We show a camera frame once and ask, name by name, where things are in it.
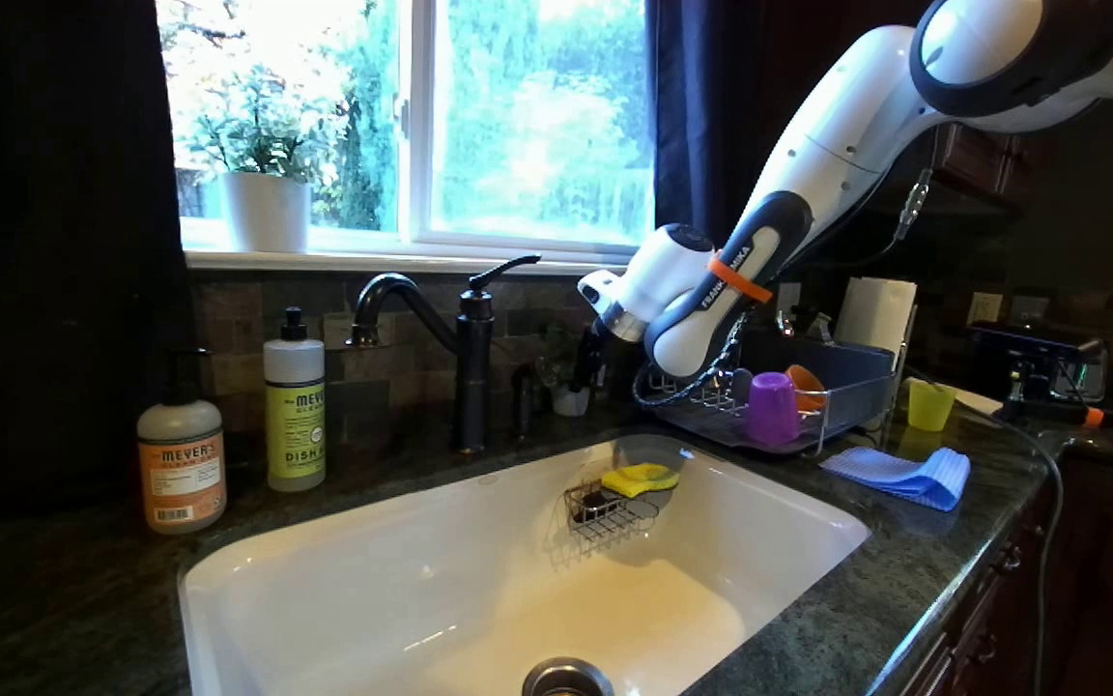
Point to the purple plastic cup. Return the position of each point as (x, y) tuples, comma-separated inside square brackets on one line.
[(775, 410)]

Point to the dark navy curtain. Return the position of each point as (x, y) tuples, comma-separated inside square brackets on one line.
[(697, 119)]

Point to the small green cup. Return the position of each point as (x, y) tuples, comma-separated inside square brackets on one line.
[(927, 408)]

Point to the purple dish rack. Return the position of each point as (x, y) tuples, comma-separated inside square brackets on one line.
[(858, 381)]

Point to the orange plastic cup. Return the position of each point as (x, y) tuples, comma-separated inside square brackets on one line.
[(804, 383)]

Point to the dark black curtain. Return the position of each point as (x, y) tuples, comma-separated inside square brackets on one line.
[(54, 258)]

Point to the white wall outlet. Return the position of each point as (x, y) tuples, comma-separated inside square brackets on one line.
[(987, 307)]

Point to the white kitchen sink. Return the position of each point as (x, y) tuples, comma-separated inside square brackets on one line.
[(452, 592)]

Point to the metal sink drain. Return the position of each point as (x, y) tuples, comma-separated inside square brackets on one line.
[(565, 677)]

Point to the black camera device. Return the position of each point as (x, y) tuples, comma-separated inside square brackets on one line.
[(1039, 368)]

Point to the large white potted plant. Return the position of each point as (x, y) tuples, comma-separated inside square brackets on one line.
[(269, 208)]

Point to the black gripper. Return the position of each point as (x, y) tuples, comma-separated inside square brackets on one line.
[(605, 350)]

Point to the striped blue cleaning cloth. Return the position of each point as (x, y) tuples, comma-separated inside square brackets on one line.
[(907, 475)]

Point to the black kitchen faucet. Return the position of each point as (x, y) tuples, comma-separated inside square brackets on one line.
[(474, 373)]

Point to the window with white frame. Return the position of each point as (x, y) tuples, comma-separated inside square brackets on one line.
[(519, 119)]

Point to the small white potted plant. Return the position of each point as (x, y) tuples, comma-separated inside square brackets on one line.
[(571, 400)]

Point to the dark wood base cabinet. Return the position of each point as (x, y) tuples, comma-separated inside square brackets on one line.
[(1100, 582)]

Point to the green label soap bottle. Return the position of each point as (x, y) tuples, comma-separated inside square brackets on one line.
[(296, 428)]

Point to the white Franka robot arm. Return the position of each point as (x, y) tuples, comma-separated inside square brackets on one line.
[(841, 139)]

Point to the brown soap bottle orange label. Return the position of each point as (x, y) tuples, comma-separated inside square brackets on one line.
[(184, 469)]

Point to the black side sprayer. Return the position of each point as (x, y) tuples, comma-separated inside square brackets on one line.
[(523, 402)]

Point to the yellow sponge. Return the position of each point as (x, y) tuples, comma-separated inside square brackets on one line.
[(640, 481)]

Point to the white paper towel roll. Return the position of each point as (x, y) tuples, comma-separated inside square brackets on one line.
[(876, 315)]

